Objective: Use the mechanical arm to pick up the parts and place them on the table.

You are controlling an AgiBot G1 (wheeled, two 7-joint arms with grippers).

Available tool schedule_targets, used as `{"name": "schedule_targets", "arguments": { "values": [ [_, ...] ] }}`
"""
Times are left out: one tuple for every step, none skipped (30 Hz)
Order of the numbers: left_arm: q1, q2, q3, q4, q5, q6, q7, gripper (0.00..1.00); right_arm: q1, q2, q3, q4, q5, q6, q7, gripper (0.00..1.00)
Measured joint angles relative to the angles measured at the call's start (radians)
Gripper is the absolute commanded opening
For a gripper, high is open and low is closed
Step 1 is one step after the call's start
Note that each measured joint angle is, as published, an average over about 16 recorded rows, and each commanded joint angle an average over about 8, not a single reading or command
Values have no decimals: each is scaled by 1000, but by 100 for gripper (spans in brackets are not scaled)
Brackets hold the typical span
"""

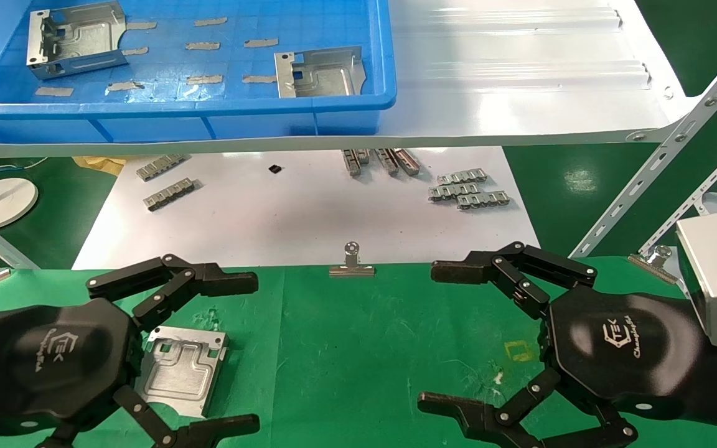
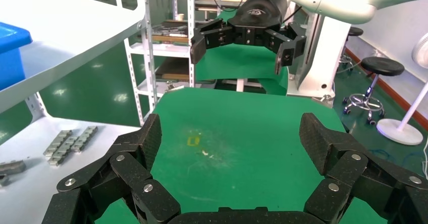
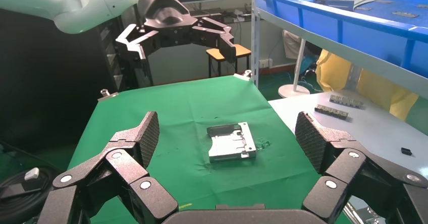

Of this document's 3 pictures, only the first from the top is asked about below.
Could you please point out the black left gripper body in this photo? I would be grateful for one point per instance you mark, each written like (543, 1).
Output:
(47, 367)

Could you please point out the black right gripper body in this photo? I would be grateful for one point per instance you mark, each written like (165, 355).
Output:
(620, 348)

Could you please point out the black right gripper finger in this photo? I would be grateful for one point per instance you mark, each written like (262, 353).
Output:
(489, 423)
(520, 274)

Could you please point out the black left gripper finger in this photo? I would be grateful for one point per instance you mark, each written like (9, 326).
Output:
(209, 432)
(184, 280)

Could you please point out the silver sheet metal bracket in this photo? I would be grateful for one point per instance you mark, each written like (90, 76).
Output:
(327, 74)
(178, 373)
(78, 43)

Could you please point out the grey metal connector strip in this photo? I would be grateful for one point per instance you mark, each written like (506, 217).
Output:
(169, 194)
(160, 167)
(363, 155)
(388, 162)
(407, 162)
(454, 192)
(483, 200)
(352, 163)
(462, 177)

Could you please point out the silver binder clip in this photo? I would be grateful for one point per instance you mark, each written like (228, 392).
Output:
(352, 269)
(0, 274)
(654, 261)

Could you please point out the small black block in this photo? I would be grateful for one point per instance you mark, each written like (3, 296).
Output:
(276, 168)

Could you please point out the green cloth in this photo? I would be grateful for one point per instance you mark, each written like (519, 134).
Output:
(346, 361)

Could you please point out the blue plastic bin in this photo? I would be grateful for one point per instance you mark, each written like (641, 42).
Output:
(209, 118)

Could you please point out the white round-base stand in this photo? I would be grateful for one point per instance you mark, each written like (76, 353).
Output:
(0, 199)

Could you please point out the white shelf board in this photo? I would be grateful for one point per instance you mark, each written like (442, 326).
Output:
(508, 81)

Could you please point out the grey tape strip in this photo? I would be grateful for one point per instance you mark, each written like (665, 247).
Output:
(259, 78)
(204, 79)
(125, 86)
(54, 91)

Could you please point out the white perforated shelf post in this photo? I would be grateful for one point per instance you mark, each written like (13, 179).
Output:
(10, 252)
(645, 180)
(701, 199)

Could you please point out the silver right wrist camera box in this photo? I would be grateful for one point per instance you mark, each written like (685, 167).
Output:
(716, 274)

